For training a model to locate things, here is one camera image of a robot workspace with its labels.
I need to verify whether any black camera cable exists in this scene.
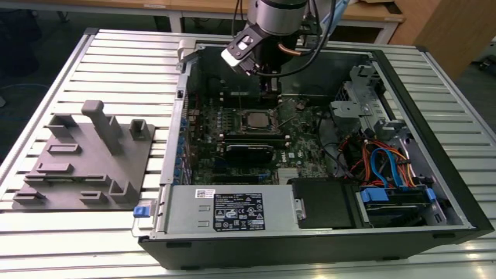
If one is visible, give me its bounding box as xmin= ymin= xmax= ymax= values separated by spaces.
xmin=258 ymin=0 xmax=328 ymax=78

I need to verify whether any wooden cabinet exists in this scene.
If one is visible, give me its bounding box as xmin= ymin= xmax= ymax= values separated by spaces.
xmin=394 ymin=0 xmax=496 ymax=82

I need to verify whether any black wire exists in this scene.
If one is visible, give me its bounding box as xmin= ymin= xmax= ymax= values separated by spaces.
xmin=316 ymin=112 xmax=352 ymax=178

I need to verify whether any black PC case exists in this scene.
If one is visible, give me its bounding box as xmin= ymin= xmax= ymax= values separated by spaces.
xmin=131 ymin=27 xmax=495 ymax=271

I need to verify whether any silver power supply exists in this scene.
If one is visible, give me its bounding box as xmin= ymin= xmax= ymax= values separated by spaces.
xmin=154 ymin=184 xmax=308 ymax=234

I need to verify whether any black plastic shroud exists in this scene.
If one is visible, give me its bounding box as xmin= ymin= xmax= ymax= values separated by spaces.
xmin=288 ymin=176 xmax=366 ymax=230

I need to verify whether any silver CPU chip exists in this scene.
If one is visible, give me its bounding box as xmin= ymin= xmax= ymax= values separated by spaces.
xmin=247 ymin=112 xmax=274 ymax=128

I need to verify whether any black graphics card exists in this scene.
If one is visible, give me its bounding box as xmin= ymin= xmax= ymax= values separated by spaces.
xmin=223 ymin=143 xmax=276 ymax=169

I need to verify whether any hard disk in blue carrier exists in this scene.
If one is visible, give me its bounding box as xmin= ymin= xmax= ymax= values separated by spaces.
xmin=356 ymin=185 xmax=438 ymax=229

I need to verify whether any orange wire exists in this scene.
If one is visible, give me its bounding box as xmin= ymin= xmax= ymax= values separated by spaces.
xmin=382 ymin=144 xmax=420 ymax=189

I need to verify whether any CPU socket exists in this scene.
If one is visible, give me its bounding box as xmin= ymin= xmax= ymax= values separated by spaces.
xmin=239 ymin=108 xmax=282 ymax=135

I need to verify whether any pale blue teach pendant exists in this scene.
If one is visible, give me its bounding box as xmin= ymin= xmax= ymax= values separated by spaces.
xmin=318 ymin=0 xmax=350 ymax=30

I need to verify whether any green RAM stick white label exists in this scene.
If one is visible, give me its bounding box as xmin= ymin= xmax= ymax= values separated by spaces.
xmin=222 ymin=91 xmax=283 ymax=101

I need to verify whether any red wire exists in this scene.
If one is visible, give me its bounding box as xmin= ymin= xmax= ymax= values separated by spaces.
xmin=336 ymin=135 xmax=374 ymax=178

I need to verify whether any metal disk bay cage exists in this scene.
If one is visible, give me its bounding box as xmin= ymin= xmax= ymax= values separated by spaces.
xmin=328 ymin=64 xmax=412 ymax=142

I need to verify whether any silver chipset heatsink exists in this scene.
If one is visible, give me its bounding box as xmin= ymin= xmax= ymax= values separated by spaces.
xmin=276 ymin=167 xmax=303 ymax=180

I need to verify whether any copper bent tube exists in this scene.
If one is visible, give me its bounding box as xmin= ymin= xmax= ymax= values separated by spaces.
xmin=278 ymin=42 xmax=302 ymax=58

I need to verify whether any green motherboard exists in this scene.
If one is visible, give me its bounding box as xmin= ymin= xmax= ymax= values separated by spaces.
xmin=184 ymin=94 xmax=339 ymax=187

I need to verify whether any blue wire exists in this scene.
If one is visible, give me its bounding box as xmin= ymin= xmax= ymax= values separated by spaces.
xmin=370 ymin=147 xmax=408 ymax=191

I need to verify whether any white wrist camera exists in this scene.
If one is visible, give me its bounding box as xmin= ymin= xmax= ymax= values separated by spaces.
xmin=219 ymin=28 xmax=260 ymax=77

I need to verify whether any grey parts rack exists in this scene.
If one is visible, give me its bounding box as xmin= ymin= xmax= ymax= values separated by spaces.
xmin=11 ymin=99 xmax=156 ymax=210

